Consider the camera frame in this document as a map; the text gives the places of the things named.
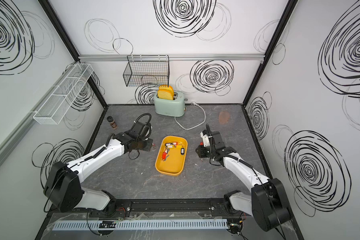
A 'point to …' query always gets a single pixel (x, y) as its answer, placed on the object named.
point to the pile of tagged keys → (165, 153)
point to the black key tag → (182, 151)
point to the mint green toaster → (175, 107)
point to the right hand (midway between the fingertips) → (198, 150)
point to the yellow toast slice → (165, 92)
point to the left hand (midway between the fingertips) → (149, 144)
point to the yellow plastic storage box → (174, 164)
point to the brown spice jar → (111, 120)
